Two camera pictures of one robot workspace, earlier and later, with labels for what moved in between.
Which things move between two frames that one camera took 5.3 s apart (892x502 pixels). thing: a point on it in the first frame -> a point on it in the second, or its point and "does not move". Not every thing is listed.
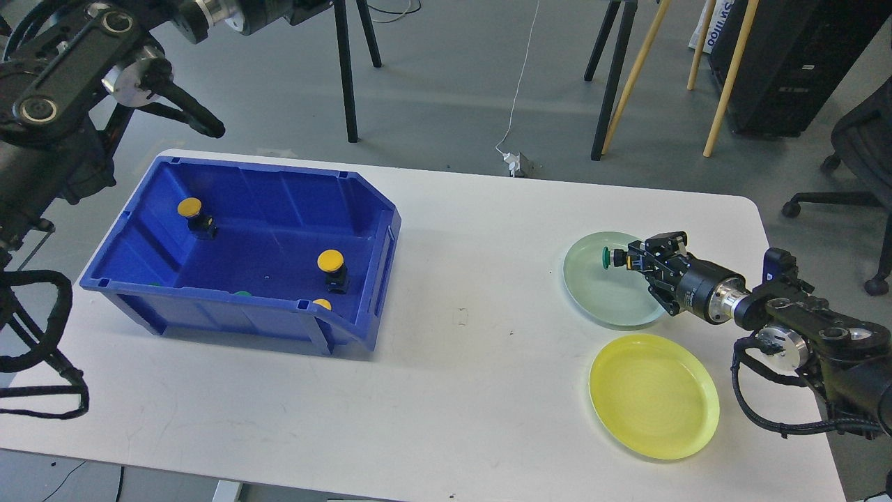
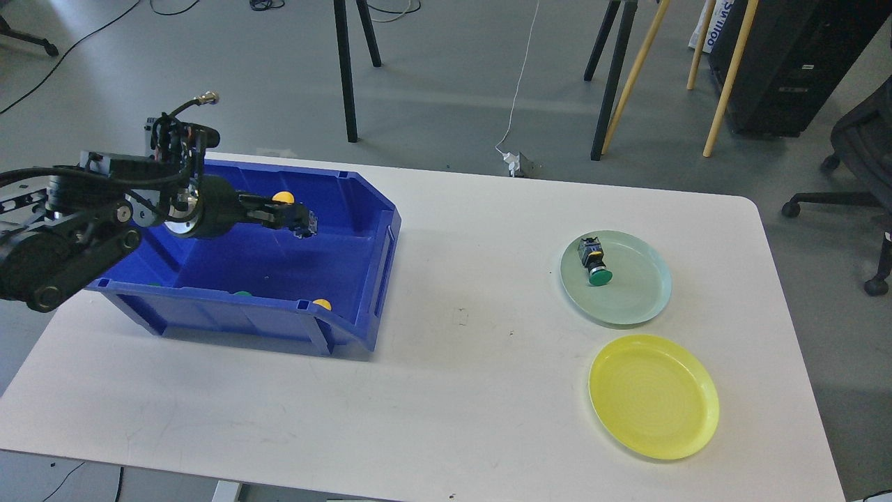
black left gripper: x=194 y=18 -> x=210 y=208
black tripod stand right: x=616 y=67 does not move
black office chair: x=863 y=140 does not move
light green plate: x=615 y=295 does not move
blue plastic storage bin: x=251 y=250 does not move
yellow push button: x=332 y=262 -> x=283 y=196
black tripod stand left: x=345 y=59 does not move
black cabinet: x=797 y=54 does not move
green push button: x=614 y=257 -> x=590 y=249
